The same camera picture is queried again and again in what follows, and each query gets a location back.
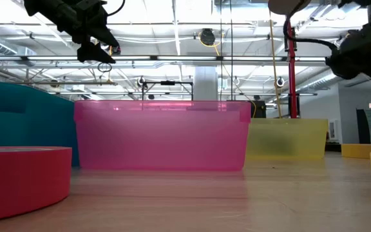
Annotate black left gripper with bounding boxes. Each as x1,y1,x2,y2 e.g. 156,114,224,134
56,0,120,63

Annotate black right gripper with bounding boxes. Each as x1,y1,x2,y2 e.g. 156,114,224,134
325,27,371,112

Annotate yellow tape roll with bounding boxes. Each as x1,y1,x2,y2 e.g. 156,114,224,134
341,143,371,159

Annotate red tape roll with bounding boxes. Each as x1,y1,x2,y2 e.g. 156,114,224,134
0,146,73,223

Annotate black fabric panel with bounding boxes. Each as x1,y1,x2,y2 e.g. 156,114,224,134
356,108,371,144

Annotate red desk lamp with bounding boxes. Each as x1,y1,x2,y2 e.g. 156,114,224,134
267,0,312,119

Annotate long ceiling light bar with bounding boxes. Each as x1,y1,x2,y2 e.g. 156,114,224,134
0,55,327,62

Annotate blue plastic bin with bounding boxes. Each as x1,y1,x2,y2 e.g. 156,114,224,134
0,81,79,168

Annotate pink translucent plastic bin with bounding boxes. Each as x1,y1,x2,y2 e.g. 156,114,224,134
73,99,252,171

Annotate white building column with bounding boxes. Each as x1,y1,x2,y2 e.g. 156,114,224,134
193,66,219,101

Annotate yellow translucent plastic bin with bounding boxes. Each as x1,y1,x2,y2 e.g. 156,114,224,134
245,117,329,161

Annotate yellow hanging cord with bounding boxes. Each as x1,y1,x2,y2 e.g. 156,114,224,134
268,9,283,119

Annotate black hanging cable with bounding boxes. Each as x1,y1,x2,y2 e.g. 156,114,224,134
219,0,224,101
229,0,234,101

